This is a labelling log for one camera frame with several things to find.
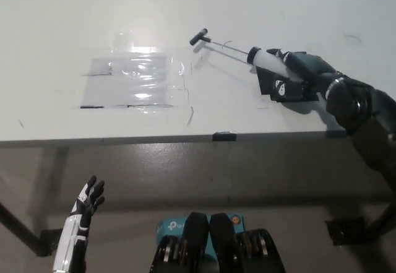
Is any black teal right robot hand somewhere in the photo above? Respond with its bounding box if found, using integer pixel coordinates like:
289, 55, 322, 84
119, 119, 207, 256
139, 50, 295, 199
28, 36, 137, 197
265, 47, 340, 103

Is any short black tape strip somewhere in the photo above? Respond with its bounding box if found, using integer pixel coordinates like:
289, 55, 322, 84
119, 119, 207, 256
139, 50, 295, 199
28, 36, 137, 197
212, 132, 238, 142

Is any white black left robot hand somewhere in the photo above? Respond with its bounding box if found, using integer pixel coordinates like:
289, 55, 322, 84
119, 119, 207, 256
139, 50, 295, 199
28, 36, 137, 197
52, 175, 106, 273

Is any clear plastic sheet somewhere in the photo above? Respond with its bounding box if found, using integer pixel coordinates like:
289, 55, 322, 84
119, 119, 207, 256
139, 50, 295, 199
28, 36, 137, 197
74, 48, 188, 110

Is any small white air pump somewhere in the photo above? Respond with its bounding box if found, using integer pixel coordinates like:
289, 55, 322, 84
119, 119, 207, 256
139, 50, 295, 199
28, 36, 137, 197
189, 28, 299, 82

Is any black floor tape patch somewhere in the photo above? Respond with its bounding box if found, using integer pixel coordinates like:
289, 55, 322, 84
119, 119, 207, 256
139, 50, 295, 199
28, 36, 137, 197
325, 216, 368, 246
37, 228, 63, 257

